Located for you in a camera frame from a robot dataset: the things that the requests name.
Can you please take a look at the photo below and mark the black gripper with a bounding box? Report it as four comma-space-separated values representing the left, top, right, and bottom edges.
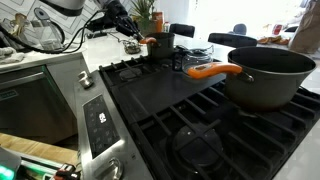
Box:
99, 0, 145, 43

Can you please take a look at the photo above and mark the small gray pot orange handle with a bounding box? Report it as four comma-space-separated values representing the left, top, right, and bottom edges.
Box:
139, 32, 176, 61

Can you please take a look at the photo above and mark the potted green plant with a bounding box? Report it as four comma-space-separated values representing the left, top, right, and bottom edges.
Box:
130, 0, 158, 37

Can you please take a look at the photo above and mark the amber oil bottle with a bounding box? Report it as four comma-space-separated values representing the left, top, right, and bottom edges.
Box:
152, 11, 165, 34

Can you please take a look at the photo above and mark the black cast iron grate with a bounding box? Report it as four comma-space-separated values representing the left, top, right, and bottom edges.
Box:
99, 53, 178, 88
131, 79, 320, 180

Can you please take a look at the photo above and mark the black chair back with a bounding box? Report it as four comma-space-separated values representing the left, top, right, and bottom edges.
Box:
207, 32, 259, 49
168, 23, 196, 39

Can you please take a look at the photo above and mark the black griddle plate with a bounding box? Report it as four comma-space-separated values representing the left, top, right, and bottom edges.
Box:
111, 68, 228, 126

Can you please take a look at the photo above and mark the black range display panel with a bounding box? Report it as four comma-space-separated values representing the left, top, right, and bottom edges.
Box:
82, 94, 121, 160

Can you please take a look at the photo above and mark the blue gray chair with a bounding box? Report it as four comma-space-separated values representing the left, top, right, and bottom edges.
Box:
232, 23, 248, 36

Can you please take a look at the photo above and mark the checked kitchen towel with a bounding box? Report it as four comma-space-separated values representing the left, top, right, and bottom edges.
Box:
0, 46, 26, 65

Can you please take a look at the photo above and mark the stainless steel dishwasher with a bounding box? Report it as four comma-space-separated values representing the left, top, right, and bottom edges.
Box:
0, 64, 78, 145

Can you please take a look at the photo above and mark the stainless steel gas range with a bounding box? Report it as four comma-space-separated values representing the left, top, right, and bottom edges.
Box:
73, 53, 320, 180

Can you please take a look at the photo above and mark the wooden board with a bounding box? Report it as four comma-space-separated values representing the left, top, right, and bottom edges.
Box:
0, 133, 78, 166

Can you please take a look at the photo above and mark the red clamp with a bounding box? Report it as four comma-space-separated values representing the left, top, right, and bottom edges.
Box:
54, 163, 82, 180

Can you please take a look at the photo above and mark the brown paper bag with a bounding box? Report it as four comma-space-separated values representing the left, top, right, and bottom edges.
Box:
288, 0, 320, 55

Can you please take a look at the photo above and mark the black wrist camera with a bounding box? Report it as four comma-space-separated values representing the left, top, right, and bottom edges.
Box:
87, 15, 109, 33

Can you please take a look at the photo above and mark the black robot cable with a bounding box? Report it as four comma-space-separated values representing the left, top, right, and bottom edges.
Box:
0, 9, 102, 55

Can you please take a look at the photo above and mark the glass carafe black handle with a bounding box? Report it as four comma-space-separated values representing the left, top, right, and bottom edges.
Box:
172, 44, 215, 77

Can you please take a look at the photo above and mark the large gray pot orange handle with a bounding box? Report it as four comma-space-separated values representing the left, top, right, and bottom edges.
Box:
187, 46, 317, 112

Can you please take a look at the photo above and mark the metal robot mount frame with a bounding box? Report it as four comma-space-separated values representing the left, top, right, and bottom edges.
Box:
16, 159, 81, 180

